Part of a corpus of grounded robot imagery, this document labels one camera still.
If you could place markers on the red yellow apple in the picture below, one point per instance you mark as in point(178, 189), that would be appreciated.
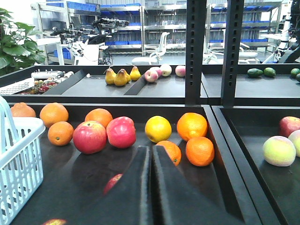
point(90, 137)

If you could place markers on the white office chair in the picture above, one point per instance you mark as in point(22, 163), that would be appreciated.
point(155, 56)

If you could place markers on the red apple beside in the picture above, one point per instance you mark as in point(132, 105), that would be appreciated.
point(121, 132)

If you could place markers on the yellow orange citrus fruit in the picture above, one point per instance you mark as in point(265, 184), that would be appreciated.
point(158, 128)

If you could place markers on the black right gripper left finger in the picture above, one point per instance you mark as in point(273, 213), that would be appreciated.
point(127, 202)

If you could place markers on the black wooden produce display stand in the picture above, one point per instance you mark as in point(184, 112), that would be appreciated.
point(238, 180)

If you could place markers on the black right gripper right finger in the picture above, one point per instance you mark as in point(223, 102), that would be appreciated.
point(178, 202)

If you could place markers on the green potted plant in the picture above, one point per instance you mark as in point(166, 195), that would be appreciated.
point(18, 50)

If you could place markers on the orange fruit middle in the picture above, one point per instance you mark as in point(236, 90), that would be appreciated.
point(200, 151)

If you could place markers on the light blue plastic basket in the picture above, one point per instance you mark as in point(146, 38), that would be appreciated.
point(21, 170)

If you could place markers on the bumpy orange far left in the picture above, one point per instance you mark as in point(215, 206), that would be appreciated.
point(22, 110)

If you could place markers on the pale peach left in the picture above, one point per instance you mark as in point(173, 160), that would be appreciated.
point(279, 151)

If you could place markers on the orange fruit large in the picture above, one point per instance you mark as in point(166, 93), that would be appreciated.
point(191, 125)

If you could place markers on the small orange fruit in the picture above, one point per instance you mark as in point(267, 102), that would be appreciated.
point(172, 150)

